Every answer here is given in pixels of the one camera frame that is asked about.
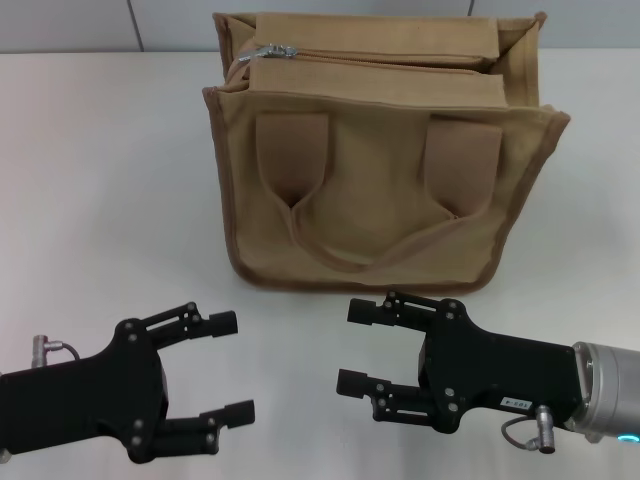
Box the khaki canvas food bag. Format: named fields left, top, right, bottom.
left=201, top=10, right=572, bottom=296

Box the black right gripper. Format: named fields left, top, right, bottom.
left=335, top=290, right=584, bottom=434

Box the silver zipper pull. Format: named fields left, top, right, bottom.
left=238, top=42, right=297, bottom=63

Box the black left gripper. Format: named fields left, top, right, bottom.
left=0, top=301, right=256, bottom=464

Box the left gripper cable with connectors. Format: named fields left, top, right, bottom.
left=30, top=335, right=81, bottom=360

